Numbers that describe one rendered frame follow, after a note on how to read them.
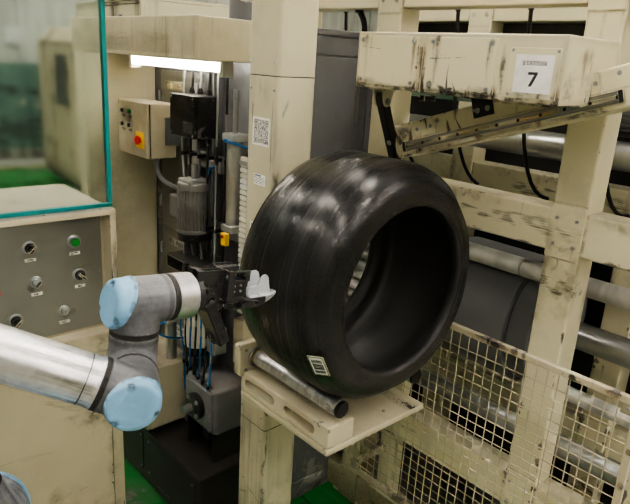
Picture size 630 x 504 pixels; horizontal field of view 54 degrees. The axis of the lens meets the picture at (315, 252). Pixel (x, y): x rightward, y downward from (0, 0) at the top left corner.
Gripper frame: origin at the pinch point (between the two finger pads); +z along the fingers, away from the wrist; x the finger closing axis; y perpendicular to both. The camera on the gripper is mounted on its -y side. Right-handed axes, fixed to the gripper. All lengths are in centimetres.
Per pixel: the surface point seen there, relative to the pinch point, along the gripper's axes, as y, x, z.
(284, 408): -35.7, 9.2, 17.5
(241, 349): -25.4, 26.2, 14.5
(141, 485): -117, 102, 31
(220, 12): 103, 327, 191
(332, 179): 25.9, -0.8, 13.2
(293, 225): 15.4, 0.1, 4.3
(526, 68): 55, -25, 43
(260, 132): 33, 35, 19
